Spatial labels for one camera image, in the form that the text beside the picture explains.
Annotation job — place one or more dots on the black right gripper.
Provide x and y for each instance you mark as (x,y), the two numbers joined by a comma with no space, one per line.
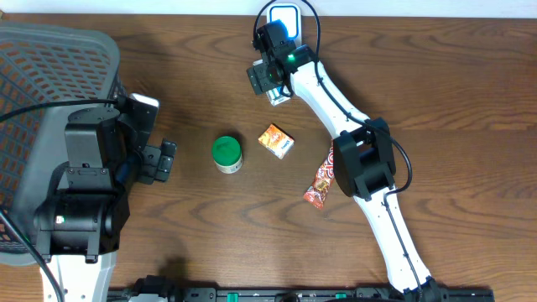
(258,78)

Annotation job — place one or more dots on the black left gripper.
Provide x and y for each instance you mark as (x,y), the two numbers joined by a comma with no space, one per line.
(153,161)

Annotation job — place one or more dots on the white blue medicine box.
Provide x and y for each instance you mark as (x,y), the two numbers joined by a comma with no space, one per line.
(276,95)

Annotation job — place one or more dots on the orange small carton box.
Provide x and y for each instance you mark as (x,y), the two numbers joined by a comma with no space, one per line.
(276,141)

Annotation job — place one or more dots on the green lid white jar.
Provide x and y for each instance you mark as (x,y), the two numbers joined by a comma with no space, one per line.
(227,154)

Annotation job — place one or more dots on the red Top candy bar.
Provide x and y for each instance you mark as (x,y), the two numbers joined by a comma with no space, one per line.
(317,192)

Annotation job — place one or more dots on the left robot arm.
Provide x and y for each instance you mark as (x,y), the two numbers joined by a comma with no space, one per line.
(79,223)

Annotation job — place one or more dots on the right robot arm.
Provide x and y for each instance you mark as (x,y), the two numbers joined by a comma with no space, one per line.
(363,152)

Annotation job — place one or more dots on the white barcode scanner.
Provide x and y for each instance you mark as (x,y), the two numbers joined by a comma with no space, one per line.
(290,15)

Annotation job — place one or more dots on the grey plastic mesh basket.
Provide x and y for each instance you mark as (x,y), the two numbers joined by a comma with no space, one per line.
(43,64)

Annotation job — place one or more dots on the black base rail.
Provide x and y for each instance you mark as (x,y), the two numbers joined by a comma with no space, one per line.
(269,295)

